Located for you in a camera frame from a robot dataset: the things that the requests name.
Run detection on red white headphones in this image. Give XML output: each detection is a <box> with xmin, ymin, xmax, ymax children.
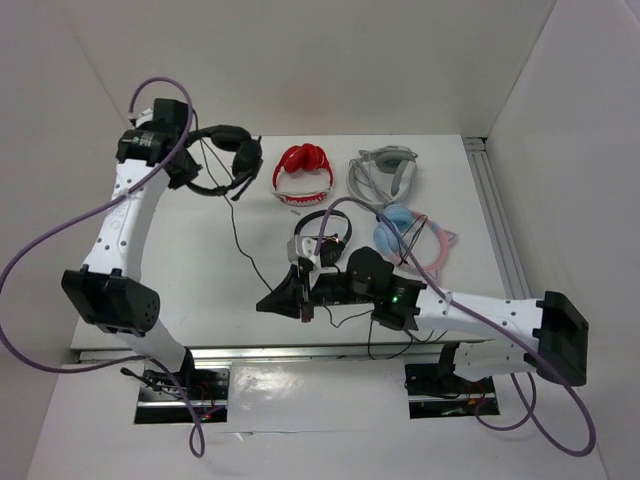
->
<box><xmin>271</xmin><ymin>143</ymin><xmax>334</xmax><ymax>207</ymax></box>

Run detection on blue pink cat headphones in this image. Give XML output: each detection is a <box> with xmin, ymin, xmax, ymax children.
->
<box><xmin>373</xmin><ymin>205</ymin><xmax>458</xmax><ymax>282</ymax></box>

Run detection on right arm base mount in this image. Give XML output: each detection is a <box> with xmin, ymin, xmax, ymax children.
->
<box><xmin>404</xmin><ymin>364</ymin><xmax>500</xmax><ymax>419</ymax></box>

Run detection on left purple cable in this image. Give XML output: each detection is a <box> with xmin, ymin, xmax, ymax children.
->
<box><xmin>0</xmin><ymin>76</ymin><xmax>207</xmax><ymax>459</ymax></box>

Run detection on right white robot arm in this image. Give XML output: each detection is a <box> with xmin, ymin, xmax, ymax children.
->
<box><xmin>256</xmin><ymin>247</ymin><xmax>589</xmax><ymax>392</ymax></box>

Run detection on aluminium side rail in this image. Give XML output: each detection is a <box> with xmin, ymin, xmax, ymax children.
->
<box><xmin>462</xmin><ymin>137</ymin><xmax>532</xmax><ymax>300</ymax></box>

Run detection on black headset with microphone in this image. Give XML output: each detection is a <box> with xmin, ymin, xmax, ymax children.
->
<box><xmin>183</xmin><ymin>124</ymin><xmax>426</xmax><ymax>360</ymax></box>

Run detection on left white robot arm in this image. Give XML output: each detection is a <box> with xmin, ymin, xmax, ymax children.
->
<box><xmin>61</xmin><ymin>99</ymin><xmax>198</xmax><ymax>399</ymax></box>

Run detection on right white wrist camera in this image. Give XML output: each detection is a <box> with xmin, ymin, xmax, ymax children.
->
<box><xmin>286</xmin><ymin>235</ymin><xmax>321</xmax><ymax>274</ymax></box>

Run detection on small black on-ear headphones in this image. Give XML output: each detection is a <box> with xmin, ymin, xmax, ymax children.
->
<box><xmin>293</xmin><ymin>209</ymin><xmax>353</xmax><ymax>267</ymax></box>

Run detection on grey white headphones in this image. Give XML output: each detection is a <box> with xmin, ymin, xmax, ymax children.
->
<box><xmin>346</xmin><ymin>145</ymin><xmax>418</xmax><ymax>210</ymax></box>

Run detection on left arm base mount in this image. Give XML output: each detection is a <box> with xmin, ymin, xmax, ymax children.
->
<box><xmin>120</xmin><ymin>367</ymin><xmax>230</xmax><ymax>425</ymax></box>

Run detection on aluminium front rail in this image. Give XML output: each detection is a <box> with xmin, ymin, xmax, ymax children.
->
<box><xmin>74</xmin><ymin>341</ymin><xmax>541</xmax><ymax>362</ymax></box>

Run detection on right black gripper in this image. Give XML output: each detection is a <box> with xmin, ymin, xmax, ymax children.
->
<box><xmin>256</xmin><ymin>262</ymin><xmax>376</xmax><ymax>321</ymax></box>

